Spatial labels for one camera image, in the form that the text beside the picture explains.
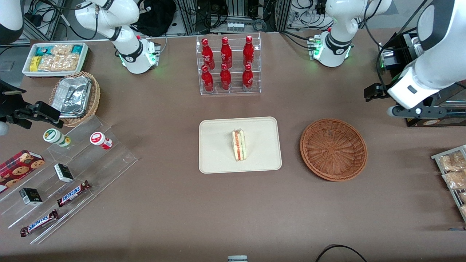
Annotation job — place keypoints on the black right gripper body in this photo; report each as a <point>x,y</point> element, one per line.
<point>8,103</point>

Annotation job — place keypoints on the plastic triangle sandwich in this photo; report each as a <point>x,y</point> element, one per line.
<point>239,145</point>

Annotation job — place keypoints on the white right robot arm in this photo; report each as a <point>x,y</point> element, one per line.
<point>127,22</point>

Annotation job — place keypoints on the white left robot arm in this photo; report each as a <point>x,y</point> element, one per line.
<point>429,78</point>

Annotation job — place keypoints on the light wicker basket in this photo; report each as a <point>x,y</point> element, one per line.
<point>94,98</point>

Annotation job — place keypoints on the tray of packaged snacks right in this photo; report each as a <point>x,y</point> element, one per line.
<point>437,157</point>

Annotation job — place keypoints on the brown round wicker basket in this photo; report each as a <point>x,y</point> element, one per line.
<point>333,149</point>

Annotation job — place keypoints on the cream rectangular plastic tray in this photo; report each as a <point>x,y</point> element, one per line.
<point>218,145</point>

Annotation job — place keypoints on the green lidded sunflower cup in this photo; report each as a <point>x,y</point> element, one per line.
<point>54,137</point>

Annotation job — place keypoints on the silver foil packets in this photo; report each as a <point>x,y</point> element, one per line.
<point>71,96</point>

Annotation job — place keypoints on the yellow snack packet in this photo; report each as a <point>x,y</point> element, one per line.
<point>34,63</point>

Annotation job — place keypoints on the black electronics box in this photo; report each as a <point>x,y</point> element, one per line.
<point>400,51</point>

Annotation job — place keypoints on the large clear snack bag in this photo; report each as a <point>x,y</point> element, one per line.
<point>58,62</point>

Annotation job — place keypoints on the white bin of snacks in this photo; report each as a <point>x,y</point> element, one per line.
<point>54,58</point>

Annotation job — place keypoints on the red lidded yogurt cup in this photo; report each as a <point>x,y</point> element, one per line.
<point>100,140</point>

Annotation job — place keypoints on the clear bag of crackers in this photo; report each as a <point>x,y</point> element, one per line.
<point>453,162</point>
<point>455,180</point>

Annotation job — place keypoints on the red tartan cookie box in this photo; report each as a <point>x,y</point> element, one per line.
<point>20,167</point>

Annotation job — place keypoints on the small black carton box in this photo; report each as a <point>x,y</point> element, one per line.
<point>63,173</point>
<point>31,196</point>

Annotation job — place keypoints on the clear acrylic stepped display stand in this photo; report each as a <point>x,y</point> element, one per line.
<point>91,171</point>

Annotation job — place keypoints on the Snickers chocolate bar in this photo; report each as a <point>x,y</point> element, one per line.
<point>39,223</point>
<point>74,193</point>

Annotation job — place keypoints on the red cola bottle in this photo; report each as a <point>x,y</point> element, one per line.
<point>225,78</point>
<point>226,52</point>
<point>248,51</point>
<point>247,78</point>
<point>207,80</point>
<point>207,54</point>

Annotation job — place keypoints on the black fabric bag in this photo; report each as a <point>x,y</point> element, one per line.
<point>154,18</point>

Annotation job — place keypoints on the clear acrylic bottle rack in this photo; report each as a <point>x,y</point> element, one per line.
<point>229,62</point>

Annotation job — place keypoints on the small grey white block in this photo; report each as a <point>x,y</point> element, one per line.
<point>237,258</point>

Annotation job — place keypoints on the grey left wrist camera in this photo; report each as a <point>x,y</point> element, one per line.
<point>391,111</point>

